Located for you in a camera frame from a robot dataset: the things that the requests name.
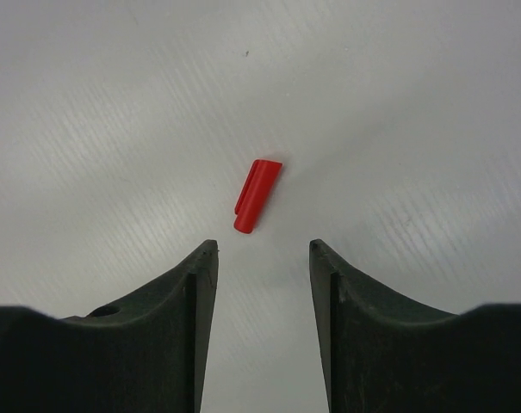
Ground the red pen cap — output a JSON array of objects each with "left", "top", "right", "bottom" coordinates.
[{"left": 233, "top": 159, "right": 283, "bottom": 234}]

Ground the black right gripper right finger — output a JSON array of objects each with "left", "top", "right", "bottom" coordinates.
[{"left": 309, "top": 239, "right": 521, "bottom": 412}]

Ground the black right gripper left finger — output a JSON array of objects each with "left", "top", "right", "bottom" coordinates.
[{"left": 0, "top": 240, "right": 218, "bottom": 412}]

